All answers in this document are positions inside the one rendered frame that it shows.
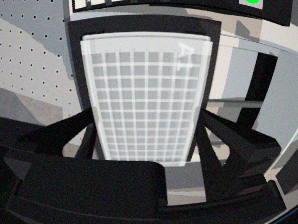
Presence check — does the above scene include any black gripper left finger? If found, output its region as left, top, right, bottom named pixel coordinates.
left=10, top=107, right=97, bottom=159

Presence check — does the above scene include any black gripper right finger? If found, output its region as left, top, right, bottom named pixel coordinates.
left=195, top=108, right=282, bottom=202

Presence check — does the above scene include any white multiwell plate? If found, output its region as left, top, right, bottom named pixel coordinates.
left=80, top=32, right=213, bottom=167

